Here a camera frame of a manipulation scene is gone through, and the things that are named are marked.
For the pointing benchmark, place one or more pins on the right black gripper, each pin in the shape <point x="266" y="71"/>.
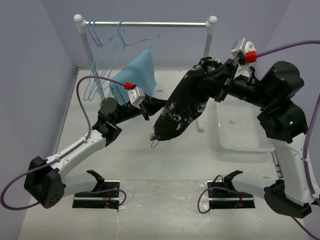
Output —
<point x="221" y="75"/>

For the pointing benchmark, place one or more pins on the blue wire trouser hanger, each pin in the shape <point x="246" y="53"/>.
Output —
<point x="154" y="143"/>

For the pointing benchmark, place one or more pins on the black white patterned trousers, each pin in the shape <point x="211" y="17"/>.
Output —
<point x="185" y="104"/>

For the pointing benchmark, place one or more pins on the white metal clothes rack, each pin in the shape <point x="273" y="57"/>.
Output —
<point x="209" y="25"/>

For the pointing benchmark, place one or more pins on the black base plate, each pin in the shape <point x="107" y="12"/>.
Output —
<point x="220" y="199"/>
<point x="105" y="200"/>

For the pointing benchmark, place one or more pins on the clear plastic basket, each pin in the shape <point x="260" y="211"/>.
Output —
<point x="239" y="129"/>

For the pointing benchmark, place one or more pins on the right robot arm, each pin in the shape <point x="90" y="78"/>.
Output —
<point x="284" y="124"/>

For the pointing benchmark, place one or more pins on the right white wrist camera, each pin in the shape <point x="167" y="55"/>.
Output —
<point x="244" y="54"/>

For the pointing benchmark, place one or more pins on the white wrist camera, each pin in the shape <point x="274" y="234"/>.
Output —
<point x="244" y="54"/>
<point x="136" y="96"/>

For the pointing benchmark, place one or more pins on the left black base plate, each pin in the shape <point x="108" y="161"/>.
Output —
<point x="105" y="200"/>

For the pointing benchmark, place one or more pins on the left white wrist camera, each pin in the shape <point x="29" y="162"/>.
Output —
<point x="136" y="96"/>

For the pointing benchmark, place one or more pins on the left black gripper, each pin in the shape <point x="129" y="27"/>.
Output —
<point x="150" y="107"/>

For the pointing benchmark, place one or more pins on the empty blue wire hanger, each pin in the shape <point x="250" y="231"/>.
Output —
<point x="96" y="87"/>

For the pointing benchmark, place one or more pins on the light blue folded trousers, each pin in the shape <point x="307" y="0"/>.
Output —
<point x="140" y="71"/>

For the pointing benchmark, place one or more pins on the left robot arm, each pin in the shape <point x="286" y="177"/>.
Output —
<point x="48" y="180"/>

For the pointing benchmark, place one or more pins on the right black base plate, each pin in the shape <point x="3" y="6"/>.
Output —
<point x="220" y="199"/>

